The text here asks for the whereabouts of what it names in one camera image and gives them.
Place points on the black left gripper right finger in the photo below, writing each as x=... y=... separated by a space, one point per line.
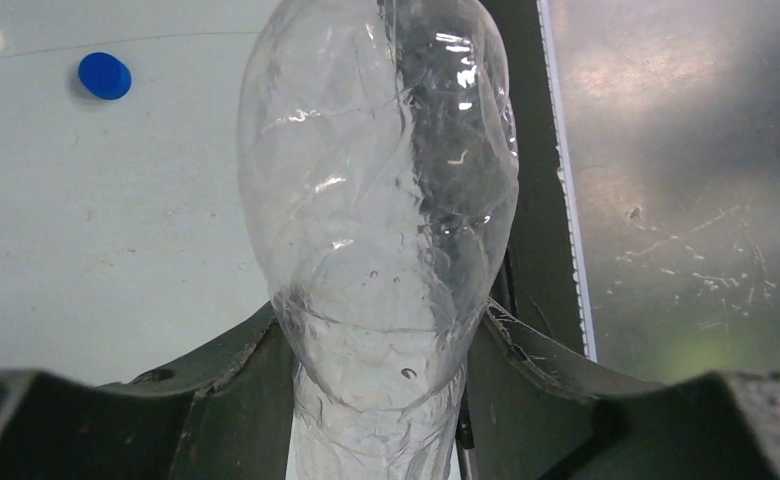
x=541 y=411

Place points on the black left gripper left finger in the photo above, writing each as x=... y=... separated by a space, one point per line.
x=221 y=411

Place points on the small clear plastic bottle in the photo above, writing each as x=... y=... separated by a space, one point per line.
x=378 y=169

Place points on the blue bottle cap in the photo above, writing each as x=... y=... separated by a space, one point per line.
x=104 y=76

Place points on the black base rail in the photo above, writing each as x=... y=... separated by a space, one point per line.
x=542 y=283

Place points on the white cable duct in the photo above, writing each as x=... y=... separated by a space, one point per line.
x=566 y=178

